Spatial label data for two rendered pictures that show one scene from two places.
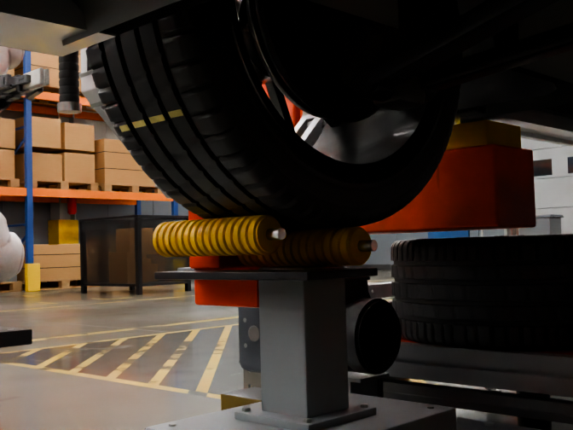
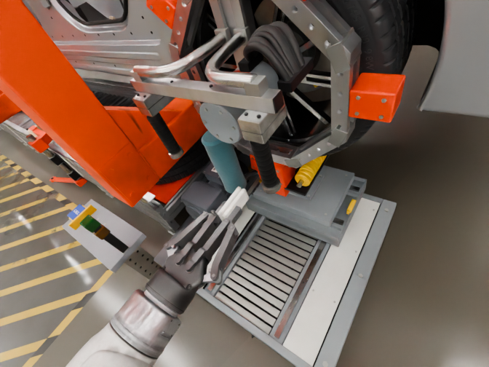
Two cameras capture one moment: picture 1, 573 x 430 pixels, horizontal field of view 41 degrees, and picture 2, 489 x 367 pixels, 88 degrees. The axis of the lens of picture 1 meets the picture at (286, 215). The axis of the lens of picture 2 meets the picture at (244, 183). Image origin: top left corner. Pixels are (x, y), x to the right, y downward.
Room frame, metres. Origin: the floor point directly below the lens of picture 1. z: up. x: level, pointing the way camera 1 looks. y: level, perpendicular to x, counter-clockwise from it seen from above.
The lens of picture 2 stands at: (1.41, 0.78, 1.21)
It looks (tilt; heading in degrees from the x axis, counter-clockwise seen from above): 47 degrees down; 277
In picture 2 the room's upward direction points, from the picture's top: 22 degrees counter-clockwise
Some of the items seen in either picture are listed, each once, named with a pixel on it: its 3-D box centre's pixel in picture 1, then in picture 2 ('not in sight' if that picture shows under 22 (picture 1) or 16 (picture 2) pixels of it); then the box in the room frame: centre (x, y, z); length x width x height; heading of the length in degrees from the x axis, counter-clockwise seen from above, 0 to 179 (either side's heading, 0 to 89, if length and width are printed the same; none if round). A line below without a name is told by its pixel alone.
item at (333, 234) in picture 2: not in sight; (303, 194); (1.23, -0.02, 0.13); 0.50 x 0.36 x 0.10; 136
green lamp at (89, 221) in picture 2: not in sight; (90, 223); (2.00, 0.22, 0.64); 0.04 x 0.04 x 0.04; 46
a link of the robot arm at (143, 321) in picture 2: not in sight; (149, 319); (1.64, 0.64, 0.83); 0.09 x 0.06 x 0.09; 136
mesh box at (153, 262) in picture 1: (135, 254); not in sight; (10.11, 1.99, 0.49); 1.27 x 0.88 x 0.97; 47
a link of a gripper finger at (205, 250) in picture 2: (7, 85); (211, 246); (1.53, 0.55, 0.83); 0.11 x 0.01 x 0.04; 43
